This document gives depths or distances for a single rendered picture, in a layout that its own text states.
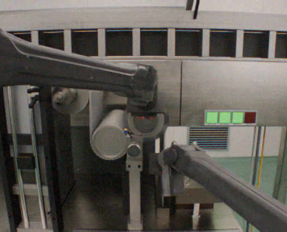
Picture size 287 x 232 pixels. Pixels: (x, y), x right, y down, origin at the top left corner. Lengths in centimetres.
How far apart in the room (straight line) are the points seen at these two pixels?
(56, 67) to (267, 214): 39
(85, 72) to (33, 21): 90
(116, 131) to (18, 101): 31
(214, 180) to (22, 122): 55
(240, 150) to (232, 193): 342
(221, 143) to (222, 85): 265
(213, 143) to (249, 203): 327
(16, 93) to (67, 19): 51
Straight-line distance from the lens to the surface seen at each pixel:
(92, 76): 36
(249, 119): 123
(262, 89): 124
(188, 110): 115
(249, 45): 129
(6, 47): 27
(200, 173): 57
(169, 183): 68
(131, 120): 80
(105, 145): 84
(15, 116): 79
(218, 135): 373
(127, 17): 113
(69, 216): 97
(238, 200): 51
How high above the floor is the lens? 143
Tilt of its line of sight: 11 degrees down
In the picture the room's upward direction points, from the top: straight up
